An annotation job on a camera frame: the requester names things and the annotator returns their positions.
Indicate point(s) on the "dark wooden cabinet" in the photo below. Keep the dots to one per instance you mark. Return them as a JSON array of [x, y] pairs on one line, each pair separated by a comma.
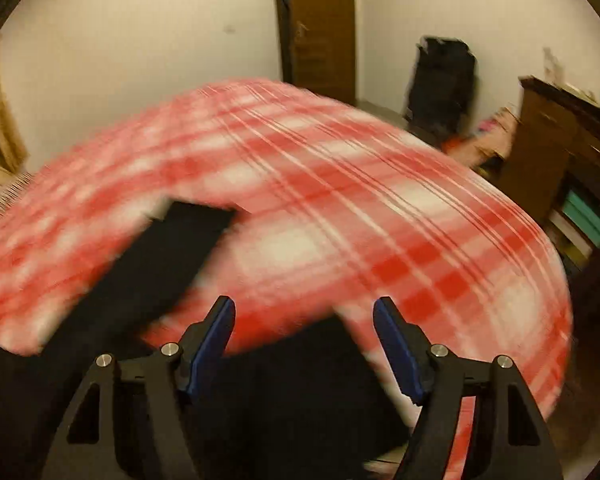
[[553, 173]]

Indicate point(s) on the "striped pillow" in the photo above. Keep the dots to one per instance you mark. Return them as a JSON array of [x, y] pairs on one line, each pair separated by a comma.
[[13, 189]]

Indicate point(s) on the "black pants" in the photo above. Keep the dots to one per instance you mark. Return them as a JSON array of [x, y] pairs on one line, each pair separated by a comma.
[[306, 407]]

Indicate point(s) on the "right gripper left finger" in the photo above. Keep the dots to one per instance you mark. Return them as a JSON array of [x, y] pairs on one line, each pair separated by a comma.
[[125, 420]]

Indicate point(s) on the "brown wooden door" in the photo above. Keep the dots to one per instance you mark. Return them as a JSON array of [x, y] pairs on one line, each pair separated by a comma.
[[318, 46]]

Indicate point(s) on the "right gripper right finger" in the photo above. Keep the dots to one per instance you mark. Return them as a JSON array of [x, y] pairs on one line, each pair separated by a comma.
[[509, 438]]

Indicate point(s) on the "red plaid bed sheet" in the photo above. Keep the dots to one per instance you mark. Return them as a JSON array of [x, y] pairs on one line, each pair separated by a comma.
[[334, 209]]

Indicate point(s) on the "black bag on chair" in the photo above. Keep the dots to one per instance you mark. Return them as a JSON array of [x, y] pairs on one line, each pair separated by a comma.
[[441, 90]]

